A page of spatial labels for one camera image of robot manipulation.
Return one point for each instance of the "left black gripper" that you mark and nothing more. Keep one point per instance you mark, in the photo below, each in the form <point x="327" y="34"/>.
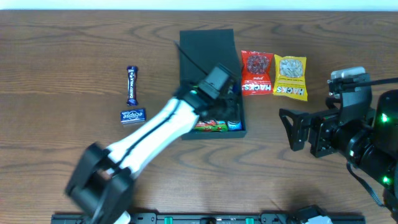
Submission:
<point x="224" y="106"/>

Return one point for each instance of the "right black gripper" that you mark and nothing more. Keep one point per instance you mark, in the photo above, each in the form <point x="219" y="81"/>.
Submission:
<point x="315" y="133"/>

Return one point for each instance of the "blue Oreo cookie pack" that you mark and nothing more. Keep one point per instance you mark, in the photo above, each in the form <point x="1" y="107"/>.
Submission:
<point x="234" y="120"/>

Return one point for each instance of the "Haribo gummy bag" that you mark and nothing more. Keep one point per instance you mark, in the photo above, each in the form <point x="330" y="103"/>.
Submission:
<point x="211" y="126"/>

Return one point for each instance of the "yellow Hacks candy bag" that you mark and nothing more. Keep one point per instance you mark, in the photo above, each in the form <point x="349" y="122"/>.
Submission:
<point x="290" y="77"/>

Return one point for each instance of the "red Hacks candy bag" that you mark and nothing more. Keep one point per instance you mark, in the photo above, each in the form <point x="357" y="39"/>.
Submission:
<point x="255" y="73"/>

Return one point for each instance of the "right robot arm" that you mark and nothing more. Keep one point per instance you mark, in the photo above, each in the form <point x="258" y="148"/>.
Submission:
<point x="366" y="137"/>

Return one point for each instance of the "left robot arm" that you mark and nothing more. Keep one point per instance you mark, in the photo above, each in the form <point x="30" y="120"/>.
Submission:
<point x="103" y="180"/>

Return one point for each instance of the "dark green open box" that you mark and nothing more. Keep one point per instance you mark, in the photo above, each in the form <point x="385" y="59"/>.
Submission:
<point x="205" y="49"/>

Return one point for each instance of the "purple Dairy Milk bar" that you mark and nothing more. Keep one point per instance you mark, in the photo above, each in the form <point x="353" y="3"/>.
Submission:
<point x="131" y="85"/>

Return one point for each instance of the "blue Eclipse mints box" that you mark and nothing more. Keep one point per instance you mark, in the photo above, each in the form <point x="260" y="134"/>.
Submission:
<point x="133" y="116"/>

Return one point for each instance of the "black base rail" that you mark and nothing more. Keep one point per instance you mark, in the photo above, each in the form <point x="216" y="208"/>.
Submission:
<point x="311" y="215"/>

